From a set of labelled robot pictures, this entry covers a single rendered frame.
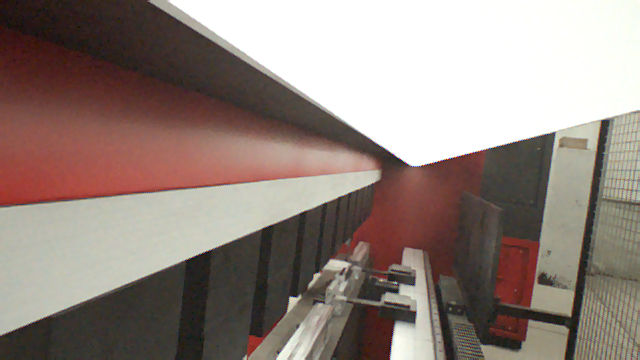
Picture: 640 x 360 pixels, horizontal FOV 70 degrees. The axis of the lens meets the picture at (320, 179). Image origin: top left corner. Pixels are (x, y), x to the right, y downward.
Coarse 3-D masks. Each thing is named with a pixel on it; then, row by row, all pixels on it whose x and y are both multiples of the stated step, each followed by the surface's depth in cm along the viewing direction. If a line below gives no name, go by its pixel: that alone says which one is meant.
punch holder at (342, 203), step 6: (342, 198) 126; (342, 204) 127; (342, 210) 129; (336, 216) 123; (342, 216) 130; (336, 222) 123; (342, 222) 132; (336, 228) 123; (342, 228) 133; (336, 234) 124; (342, 234) 135; (336, 240) 125; (342, 240) 136; (336, 246) 126; (336, 252) 127
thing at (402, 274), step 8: (392, 264) 187; (376, 272) 184; (384, 272) 184; (392, 272) 179; (400, 272) 179; (408, 272) 178; (416, 272) 184; (392, 280) 178; (400, 280) 178; (408, 280) 177
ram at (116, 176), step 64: (0, 64) 20; (64, 64) 23; (0, 128) 20; (64, 128) 24; (128, 128) 29; (192, 128) 37; (256, 128) 52; (0, 192) 20; (64, 192) 24; (128, 192) 30; (192, 192) 39; (256, 192) 55; (320, 192) 94; (0, 256) 21; (64, 256) 25; (128, 256) 31; (192, 256) 40; (0, 320) 21
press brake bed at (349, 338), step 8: (360, 296) 209; (360, 312) 221; (352, 320) 183; (360, 320) 229; (352, 328) 188; (360, 328) 236; (344, 336) 160; (352, 336) 193; (360, 336) 245; (344, 344) 164; (352, 344) 199; (360, 344) 254; (344, 352) 167; (352, 352) 205; (360, 352) 263
